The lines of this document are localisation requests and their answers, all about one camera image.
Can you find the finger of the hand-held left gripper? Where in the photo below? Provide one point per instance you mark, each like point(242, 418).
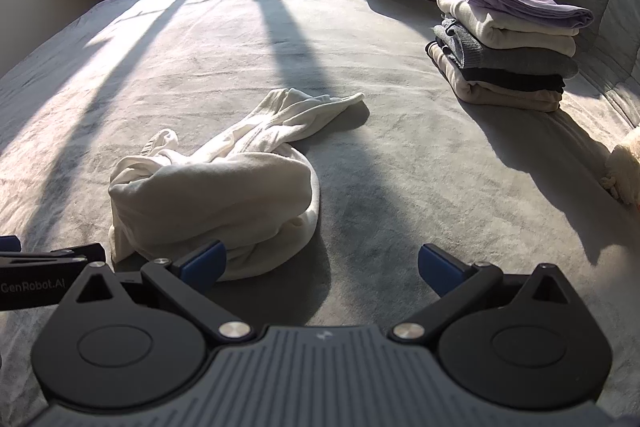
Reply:
point(55, 256)
point(7, 243)

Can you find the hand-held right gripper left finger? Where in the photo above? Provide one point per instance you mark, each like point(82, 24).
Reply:
point(202, 263)

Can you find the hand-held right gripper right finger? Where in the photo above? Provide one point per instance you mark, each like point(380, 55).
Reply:
point(440, 268)

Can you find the white garment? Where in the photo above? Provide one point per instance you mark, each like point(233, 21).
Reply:
point(225, 187)

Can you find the grey bed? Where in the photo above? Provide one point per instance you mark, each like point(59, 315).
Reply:
point(400, 167)

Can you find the folded beige garment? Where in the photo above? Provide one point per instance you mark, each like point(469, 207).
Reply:
point(500, 99)

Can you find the folded black garment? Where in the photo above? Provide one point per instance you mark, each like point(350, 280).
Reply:
point(520, 82)

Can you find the cream plush toy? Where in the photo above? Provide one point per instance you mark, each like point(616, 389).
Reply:
point(625, 172)

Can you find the folded grey garment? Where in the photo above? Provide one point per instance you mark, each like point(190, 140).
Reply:
point(515, 61)

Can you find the folded cream garment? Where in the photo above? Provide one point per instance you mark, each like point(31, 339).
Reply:
point(505, 32)

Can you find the folded purple garment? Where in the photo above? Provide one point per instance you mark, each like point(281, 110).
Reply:
point(525, 7)

